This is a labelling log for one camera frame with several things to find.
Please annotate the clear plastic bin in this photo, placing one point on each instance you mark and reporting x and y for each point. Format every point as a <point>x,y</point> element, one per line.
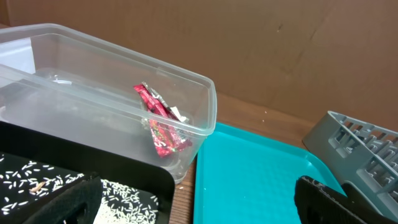
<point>62,82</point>

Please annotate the teal plastic tray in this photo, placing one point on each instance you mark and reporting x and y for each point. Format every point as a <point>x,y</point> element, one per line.
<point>242,177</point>

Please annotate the red foil wrapper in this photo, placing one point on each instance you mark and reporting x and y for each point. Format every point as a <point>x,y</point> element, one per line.
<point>167,139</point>

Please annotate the black food waste tray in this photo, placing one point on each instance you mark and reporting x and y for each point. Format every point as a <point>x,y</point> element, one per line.
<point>34,165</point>

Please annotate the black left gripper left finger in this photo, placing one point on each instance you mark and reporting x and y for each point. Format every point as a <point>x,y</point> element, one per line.
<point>76,202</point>

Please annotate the brown cardboard backdrop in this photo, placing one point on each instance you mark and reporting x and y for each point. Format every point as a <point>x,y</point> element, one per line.
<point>300,57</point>

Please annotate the grey dish rack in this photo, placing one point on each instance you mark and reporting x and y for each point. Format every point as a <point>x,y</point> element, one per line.
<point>361,155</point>

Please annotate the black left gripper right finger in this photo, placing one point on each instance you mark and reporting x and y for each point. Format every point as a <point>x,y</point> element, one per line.
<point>318,204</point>

